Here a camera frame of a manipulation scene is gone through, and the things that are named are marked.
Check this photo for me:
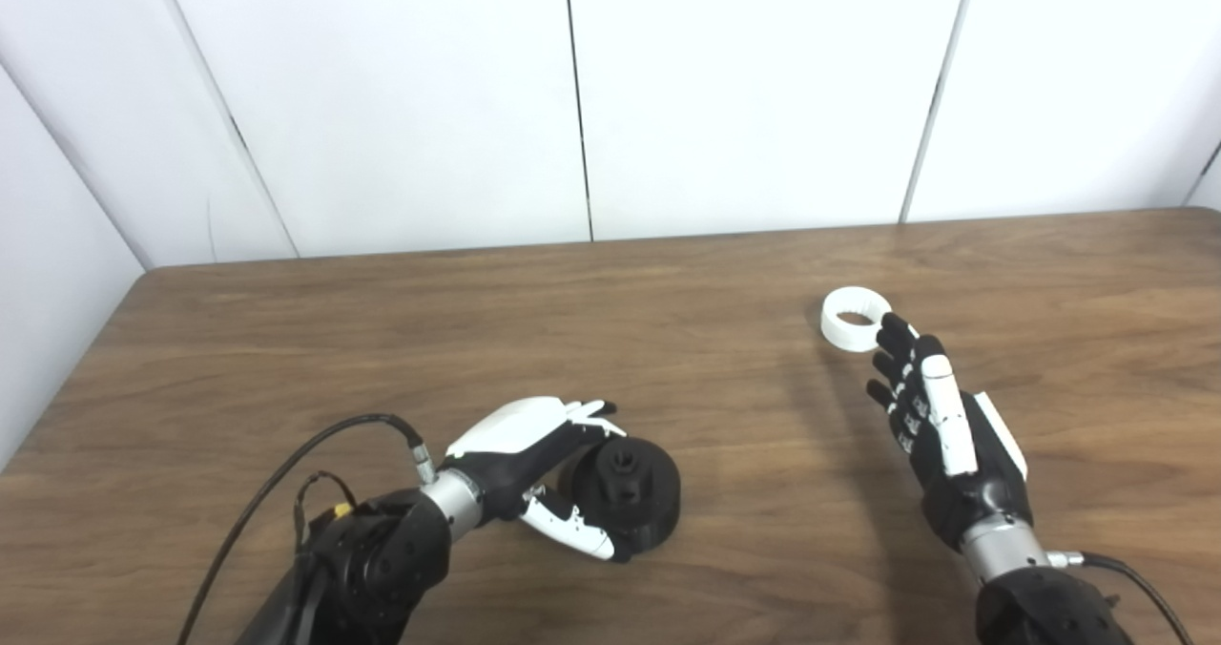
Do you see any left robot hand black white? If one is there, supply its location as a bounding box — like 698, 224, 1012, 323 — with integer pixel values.
440, 396, 630, 564

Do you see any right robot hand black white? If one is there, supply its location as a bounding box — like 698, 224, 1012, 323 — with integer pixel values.
865, 312, 1035, 553

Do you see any round black part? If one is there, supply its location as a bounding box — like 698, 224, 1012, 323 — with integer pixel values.
557, 436, 684, 556

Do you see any white ring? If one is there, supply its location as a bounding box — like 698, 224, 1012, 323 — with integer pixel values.
820, 286, 895, 353

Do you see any thin wire with yellow connector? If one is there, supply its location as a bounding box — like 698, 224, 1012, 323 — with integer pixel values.
292, 469, 361, 557

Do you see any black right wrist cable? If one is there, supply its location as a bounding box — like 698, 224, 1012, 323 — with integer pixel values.
1046, 550, 1199, 645

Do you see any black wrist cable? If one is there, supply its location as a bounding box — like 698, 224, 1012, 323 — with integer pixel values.
1046, 550, 1199, 645
175, 412, 439, 645

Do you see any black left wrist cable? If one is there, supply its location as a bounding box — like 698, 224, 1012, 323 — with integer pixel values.
175, 412, 439, 645

